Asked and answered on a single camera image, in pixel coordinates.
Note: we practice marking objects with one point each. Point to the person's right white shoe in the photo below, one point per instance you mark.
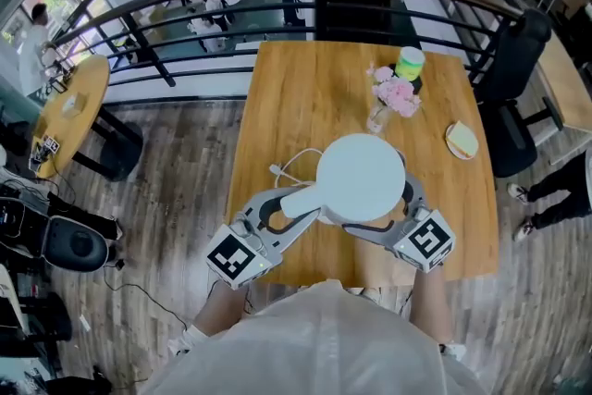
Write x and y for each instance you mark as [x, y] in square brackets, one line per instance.
[453, 350]

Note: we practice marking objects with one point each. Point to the small white plate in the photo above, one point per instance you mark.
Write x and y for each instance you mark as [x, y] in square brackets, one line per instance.
[455, 152]

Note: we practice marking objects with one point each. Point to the black office chair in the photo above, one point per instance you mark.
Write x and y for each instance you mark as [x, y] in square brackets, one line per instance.
[513, 74]

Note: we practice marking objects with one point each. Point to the white electric kettle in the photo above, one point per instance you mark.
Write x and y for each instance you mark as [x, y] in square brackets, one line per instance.
[361, 176]

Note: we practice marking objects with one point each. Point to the person's white shirt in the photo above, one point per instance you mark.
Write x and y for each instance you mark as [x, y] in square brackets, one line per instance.
[314, 347]

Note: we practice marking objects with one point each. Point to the black power adapter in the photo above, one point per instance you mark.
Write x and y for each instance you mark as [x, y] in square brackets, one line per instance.
[119, 264]

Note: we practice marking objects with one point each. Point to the green and white cup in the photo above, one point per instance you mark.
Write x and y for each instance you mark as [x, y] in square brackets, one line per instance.
[409, 62]

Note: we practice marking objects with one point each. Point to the clear glass vase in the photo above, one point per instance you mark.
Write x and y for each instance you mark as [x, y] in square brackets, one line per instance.
[377, 120]

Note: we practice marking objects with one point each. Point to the pink flower bunch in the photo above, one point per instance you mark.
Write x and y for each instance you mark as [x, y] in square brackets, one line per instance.
[398, 95]

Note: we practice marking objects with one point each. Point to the white paper scrap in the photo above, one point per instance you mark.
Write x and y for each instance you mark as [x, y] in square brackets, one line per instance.
[84, 322]

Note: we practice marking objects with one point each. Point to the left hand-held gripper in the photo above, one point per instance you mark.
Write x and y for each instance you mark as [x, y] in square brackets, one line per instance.
[231, 256]

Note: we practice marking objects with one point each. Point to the long wooden table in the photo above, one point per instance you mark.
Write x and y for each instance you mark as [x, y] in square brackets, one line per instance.
[569, 83]

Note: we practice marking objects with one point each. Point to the person's right forearm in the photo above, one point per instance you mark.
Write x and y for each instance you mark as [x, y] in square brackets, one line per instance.
[430, 305]

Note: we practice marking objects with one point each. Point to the round wooden table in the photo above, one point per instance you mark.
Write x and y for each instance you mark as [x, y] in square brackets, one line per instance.
[88, 78]

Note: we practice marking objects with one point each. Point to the person's left white shoe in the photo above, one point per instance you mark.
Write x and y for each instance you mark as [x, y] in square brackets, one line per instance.
[180, 342]

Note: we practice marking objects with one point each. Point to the person's left forearm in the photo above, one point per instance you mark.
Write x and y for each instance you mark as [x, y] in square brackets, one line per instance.
[222, 310]

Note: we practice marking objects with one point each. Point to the grey and black shell chair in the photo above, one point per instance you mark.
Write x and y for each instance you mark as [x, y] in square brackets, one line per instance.
[78, 245]

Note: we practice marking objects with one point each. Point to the pale yellow sponge block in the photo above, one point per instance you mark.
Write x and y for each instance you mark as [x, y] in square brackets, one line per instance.
[464, 139]

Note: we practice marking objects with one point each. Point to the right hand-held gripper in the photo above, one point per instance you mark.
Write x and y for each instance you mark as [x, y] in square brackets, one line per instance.
[427, 240]

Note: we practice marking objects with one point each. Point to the person's white shoe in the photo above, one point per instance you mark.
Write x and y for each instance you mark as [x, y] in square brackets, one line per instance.
[453, 350]
[180, 342]

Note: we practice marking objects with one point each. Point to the beige tissue box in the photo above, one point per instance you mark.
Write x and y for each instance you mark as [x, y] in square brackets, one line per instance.
[74, 105]

